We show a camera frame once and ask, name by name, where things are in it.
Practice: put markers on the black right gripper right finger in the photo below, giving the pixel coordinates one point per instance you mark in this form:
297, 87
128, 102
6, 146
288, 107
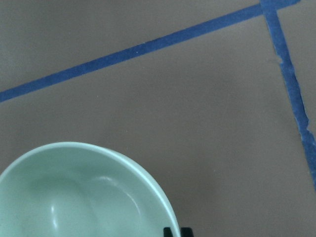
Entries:
186, 232

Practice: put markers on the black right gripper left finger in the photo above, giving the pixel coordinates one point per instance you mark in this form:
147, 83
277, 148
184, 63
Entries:
167, 232

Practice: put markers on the light green bowl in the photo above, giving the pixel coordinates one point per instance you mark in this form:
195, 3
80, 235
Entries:
72, 189

